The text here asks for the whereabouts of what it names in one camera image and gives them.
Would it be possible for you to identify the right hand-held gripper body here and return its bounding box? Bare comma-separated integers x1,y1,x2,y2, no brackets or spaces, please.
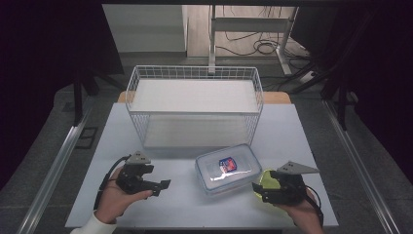
259,161,321,206

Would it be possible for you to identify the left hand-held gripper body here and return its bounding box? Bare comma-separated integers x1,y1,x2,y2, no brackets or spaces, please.
115,150,156,196

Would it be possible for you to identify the green-lidded plastic container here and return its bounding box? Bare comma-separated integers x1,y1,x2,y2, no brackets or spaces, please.
253,169,282,201

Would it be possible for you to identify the clear plastic food container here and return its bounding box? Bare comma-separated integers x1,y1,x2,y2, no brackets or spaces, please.
194,143,263,197

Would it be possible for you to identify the white wire basket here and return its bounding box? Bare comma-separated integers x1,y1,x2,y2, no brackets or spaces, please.
125,64,265,151

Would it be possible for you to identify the person's right hand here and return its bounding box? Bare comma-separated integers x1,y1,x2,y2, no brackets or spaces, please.
275,188,323,234

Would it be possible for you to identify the person's left hand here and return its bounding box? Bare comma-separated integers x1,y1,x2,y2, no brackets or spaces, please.
94,165,154,225

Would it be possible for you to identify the wooden board under table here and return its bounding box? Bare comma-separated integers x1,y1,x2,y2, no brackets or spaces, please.
116,91,292,105

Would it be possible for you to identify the black stand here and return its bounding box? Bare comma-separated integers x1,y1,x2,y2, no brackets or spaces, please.
288,9,368,132
71,62,129,128

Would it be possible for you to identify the dark curtain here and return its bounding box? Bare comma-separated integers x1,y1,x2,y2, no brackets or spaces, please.
0,0,125,191
290,0,413,186

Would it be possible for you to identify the white panel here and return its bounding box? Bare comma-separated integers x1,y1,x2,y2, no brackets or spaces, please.
101,3,190,55

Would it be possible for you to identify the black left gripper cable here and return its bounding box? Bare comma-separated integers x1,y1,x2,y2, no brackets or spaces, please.
93,155,131,212

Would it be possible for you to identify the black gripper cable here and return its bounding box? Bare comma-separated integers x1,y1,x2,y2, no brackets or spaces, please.
93,155,131,212
304,184,325,228

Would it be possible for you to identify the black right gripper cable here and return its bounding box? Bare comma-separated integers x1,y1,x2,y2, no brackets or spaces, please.
304,184,325,228

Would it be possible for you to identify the aluminium rail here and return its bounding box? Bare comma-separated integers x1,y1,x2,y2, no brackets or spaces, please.
16,106,94,234
321,98,403,234

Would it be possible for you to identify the tangle of black floor cables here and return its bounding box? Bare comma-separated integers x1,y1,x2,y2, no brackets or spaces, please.
215,5,311,67

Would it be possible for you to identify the white metal desk frame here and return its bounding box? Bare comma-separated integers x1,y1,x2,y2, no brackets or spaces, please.
207,4,300,77

